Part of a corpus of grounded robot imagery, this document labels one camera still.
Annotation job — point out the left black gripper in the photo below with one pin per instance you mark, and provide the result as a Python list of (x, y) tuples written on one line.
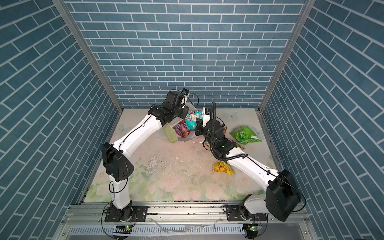
[(184, 111)]

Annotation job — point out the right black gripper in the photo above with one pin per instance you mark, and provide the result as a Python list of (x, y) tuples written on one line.
[(200, 127)]

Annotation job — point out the yellow snack packet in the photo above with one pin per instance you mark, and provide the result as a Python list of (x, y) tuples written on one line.
[(222, 167)]

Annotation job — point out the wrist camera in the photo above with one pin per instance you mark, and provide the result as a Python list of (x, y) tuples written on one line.
[(186, 94), (206, 116)]

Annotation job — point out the multicolour snack packet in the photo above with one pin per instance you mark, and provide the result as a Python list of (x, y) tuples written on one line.
[(237, 144)]

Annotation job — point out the green snack packet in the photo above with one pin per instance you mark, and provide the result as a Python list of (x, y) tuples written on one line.
[(245, 135)]

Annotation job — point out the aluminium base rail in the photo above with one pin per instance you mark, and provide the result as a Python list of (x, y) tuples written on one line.
[(181, 220)]

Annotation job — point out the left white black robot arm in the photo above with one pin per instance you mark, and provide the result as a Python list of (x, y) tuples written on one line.
[(116, 155)]

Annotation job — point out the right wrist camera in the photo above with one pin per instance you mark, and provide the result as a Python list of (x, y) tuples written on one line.
[(206, 116)]

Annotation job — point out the pink purple snack packet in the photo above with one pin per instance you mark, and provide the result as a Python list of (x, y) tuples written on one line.
[(181, 129)]

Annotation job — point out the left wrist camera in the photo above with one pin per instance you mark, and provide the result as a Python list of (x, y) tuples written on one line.
[(186, 94)]

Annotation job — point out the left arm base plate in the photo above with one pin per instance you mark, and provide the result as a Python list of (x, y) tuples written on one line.
[(128, 214)]

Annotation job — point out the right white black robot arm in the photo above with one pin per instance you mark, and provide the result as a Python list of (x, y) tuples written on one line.
[(282, 195)]

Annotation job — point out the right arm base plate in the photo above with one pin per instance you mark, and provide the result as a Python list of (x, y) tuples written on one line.
[(244, 213)]

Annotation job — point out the colourful paper gift bag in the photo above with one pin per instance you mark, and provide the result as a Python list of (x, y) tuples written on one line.
[(173, 137)]

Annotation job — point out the teal snack packet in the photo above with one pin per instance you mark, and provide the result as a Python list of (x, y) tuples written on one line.
[(191, 119)]

